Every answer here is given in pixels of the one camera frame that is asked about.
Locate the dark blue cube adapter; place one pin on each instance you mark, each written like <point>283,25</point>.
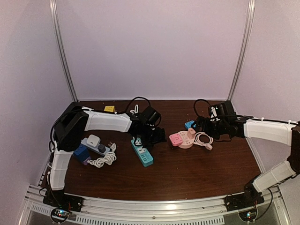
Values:
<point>81,153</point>

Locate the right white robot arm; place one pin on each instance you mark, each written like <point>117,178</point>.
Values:
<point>286,132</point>

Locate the left aluminium frame post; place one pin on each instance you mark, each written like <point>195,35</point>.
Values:
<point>61,49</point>

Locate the yellow cube adapter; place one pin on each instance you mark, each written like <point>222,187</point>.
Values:
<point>109,108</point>

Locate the blue plug adapter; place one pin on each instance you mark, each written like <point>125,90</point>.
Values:
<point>190,124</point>

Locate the aluminium frame post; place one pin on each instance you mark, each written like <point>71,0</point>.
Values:
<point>61,49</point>
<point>243,49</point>

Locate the right aluminium frame post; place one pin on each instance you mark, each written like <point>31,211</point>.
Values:
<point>243,49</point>

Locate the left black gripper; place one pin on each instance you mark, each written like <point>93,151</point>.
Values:
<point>160,137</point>

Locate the teal power strip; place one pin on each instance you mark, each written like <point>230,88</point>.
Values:
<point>143,154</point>

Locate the dark grey charger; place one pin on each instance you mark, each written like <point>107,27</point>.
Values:
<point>101,148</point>

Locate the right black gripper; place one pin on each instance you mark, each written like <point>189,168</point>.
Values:
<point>206,120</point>

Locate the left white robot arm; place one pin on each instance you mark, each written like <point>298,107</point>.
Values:
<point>68,129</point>

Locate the aluminium front rail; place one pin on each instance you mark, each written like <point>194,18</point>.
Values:
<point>206,211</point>

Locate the purple power strip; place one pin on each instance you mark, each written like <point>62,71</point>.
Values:
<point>86,161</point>

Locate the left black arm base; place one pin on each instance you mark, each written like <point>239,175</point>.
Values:
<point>59,199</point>

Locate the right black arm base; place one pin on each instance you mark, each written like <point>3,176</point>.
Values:
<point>250,197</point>

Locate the white charger block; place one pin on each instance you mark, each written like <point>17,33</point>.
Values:
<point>93,141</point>

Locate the pink cube adapter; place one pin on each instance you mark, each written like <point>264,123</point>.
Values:
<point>176,139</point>

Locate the pink round socket base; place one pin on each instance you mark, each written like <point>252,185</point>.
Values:
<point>186,138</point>

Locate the grey-blue power strip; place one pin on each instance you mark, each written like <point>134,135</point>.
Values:
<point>83,142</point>

